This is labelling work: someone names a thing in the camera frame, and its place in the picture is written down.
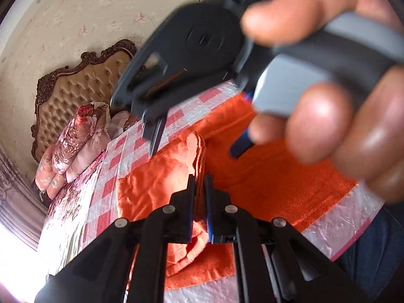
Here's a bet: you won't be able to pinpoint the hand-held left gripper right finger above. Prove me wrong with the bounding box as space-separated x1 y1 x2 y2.
204 173 368 303

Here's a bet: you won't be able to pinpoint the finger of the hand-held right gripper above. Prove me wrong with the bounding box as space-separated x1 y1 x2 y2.
110 50 184 158
230 91 257 160

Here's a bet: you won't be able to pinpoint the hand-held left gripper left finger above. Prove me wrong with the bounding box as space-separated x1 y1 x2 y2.
34 174 197 303

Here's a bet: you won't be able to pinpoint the orange pants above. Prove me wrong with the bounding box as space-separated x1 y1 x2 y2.
115 93 359 291

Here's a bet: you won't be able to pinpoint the person's right hand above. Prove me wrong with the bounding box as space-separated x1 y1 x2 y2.
241 0 404 204

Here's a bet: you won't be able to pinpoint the pale white pillow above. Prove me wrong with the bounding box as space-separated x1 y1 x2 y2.
111 111 139 131

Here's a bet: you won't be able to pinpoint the tufted carved wooden headboard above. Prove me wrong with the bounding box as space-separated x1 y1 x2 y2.
31 39 138 163

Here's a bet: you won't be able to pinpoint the stack of floral pillows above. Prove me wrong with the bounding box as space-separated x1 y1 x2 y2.
52 101 111 174

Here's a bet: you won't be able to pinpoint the plain pink pillow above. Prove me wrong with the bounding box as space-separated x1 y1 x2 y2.
66 136 106 184

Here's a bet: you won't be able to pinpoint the folded pink floral quilt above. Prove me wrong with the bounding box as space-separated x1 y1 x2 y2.
35 147 68 191

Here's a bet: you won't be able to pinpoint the pink white checkered tablecloth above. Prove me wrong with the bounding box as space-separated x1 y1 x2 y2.
76 80 384 303

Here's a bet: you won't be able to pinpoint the floral bedspread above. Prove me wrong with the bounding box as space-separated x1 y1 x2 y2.
36 151 108 275

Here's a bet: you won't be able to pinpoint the pink patterned curtain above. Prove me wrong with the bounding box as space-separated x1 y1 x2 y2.
0 145 48 253

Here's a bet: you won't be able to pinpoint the person's legs in jeans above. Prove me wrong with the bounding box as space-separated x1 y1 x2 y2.
336 207 404 300

